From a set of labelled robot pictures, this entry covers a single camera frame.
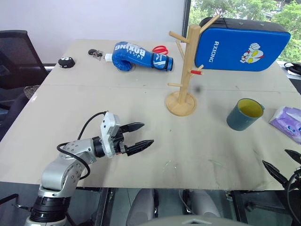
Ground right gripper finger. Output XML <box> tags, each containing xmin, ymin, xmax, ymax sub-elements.
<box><xmin>261</xmin><ymin>160</ymin><xmax>289</xmax><ymax>189</ymax></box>
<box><xmin>284</xmin><ymin>149</ymin><xmax>301</xmax><ymax>166</ymax></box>

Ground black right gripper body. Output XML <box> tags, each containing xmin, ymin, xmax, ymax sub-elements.
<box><xmin>287</xmin><ymin>165</ymin><xmax>301</xmax><ymax>189</ymax></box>

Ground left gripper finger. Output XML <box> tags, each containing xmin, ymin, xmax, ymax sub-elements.
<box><xmin>126</xmin><ymin>139</ymin><xmax>155</xmax><ymax>158</ymax></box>
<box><xmin>120</xmin><ymin>121</ymin><xmax>145</xmax><ymax>135</ymax></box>

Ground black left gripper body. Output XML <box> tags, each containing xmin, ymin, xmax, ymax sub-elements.
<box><xmin>111</xmin><ymin>125</ymin><xmax>128</xmax><ymax>156</ymax></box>

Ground teal mug yellow inside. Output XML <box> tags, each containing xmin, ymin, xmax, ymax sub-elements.
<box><xmin>226</xmin><ymin>97</ymin><xmax>266</xmax><ymax>131</ymax></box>

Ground wooden mug tree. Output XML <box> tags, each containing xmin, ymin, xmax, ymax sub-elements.
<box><xmin>165</xmin><ymin>14</ymin><xmax>221</xmax><ymax>117</ymax></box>

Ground purple tissue pack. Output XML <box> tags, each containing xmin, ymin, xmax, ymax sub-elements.
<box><xmin>268</xmin><ymin>105</ymin><xmax>301</xmax><ymax>145</ymax></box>

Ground grey rounded robot leg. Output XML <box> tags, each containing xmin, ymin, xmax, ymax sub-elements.
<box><xmin>189</xmin><ymin>189</ymin><xmax>222</xmax><ymax>218</ymax></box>
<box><xmin>126</xmin><ymin>188</ymin><xmax>156</xmax><ymax>226</ymax></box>

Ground blue boxing glove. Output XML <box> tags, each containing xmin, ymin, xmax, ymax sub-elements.
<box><xmin>111</xmin><ymin>41</ymin><xmax>174</xmax><ymax>73</ymax></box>

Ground red scissors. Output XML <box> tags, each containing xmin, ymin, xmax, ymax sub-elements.
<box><xmin>151</xmin><ymin>45</ymin><xmax>169</xmax><ymax>56</ymax></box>

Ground black key bunch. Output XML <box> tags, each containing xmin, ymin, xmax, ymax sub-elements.
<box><xmin>87</xmin><ymin>48</ymin><xmax>105</xmax><ymax>61</ymax></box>

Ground grey robot torso edge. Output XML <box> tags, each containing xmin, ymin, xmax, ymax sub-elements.
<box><xmin>140</xmin><ymin>213</ymin><xmax>251</xmax><ymax>226</ymax></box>

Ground black round dotted object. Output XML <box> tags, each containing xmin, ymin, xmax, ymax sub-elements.
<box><xmin>57</xmin><ymin>56</ymin><xmax>77</xmax><ymax>69</ymax></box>

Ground blue boxing pad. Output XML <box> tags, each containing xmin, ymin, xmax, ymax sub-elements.
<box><xmin>194</xmin><ymin>16</ymin><xmax>292</xmax><ymax>73</ymax></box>

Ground black mesh office chair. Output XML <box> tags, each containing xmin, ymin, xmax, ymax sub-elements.
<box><xmin>0</xmin><ymin>30</ymin><xmax>50</xmax><ymax>142</ymax></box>

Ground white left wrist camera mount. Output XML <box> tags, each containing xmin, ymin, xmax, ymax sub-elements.
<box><xmin>99</xmin><ymin>111</ymin><xmax>121</xmax><ymax>159</ymax></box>

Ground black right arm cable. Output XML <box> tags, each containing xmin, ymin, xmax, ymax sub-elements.
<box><xmin>285</xmin><ymin>170</ymin><xmax>301</xmax><ymax>226</ymax></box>

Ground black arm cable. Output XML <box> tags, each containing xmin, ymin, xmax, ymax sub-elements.
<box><xmin>285</xmin><ymin>170</ymin><xmax>301</xmax><ymax>226</ymax></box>
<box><xmin>56</xmin><ymin>111</ymin><xmax>107</xmax><ymax>181</ymax></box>

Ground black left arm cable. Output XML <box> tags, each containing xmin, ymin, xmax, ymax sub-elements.
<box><xmin>56</xmin><ymin>111</ymin><xmax>107</xmax><ymax>181</ymax></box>

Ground black table frame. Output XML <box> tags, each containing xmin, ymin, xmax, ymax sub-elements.
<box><xmin>76</xmin><ymin>186</ymin><xmax>301</xmax><ymax>226</ymax></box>

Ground white cable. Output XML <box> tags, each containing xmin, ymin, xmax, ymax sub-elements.
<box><xmin>178</xmin><ymin>189</ymin><xmax>191</xmax><ymax>214</ymax></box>

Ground black strap bundle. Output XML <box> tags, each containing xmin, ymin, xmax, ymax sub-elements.
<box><xmin>283</xmin><ymin>61</ymin><xmax>301</xmax><ymax>77</ymax></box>

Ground dark window frame post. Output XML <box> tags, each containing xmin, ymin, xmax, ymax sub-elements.
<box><xmin>182</xmin><ymin>0</ymin><xmax>191</xmax><ymax>41</ymax></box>

